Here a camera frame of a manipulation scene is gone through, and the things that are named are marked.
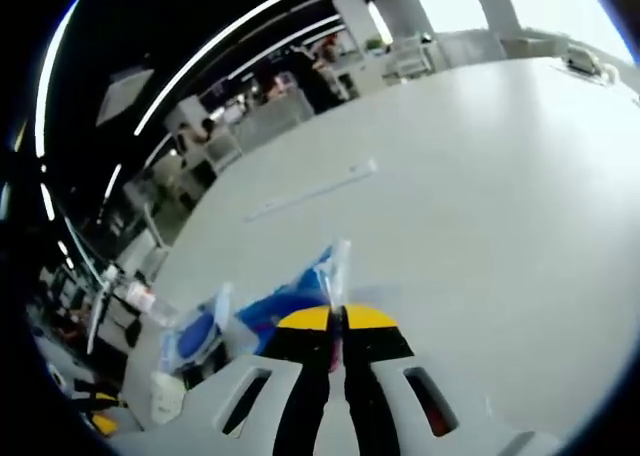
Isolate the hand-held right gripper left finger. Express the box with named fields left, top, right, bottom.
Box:
left=189, top=304, right=332, bottom=456

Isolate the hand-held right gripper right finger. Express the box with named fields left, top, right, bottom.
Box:
left=342, top=303, right=506, bottom=456

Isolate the white paper cup green print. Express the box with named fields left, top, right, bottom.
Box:
left=149, top=369, right=187, bottom=426

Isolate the blue tissue packet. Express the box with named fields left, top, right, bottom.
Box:
left=233, top=239, right=401, bottom=373

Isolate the clear bag with blue pad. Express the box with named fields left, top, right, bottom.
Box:
left=162, top=281, right=236, bottom=377

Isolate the clear plastic bottle red label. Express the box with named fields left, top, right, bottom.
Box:
left=122, top=279, right=179, bottom=328

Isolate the grey mesh chair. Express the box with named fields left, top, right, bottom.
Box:
left=204, top=133, right=245, bottom=173

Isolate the white chair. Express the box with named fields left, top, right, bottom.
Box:
left=389, top=35, right=434, bottom=80

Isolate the ceiling air conditioner panel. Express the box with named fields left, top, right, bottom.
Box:
left=97, top=68, right=155, bottom=126

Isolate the small grey box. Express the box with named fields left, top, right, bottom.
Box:
left=562, top=45, right=619, bottom=85

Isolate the white table cable cover strip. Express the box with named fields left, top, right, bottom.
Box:
left=243, top=158, right=379, bottom=223

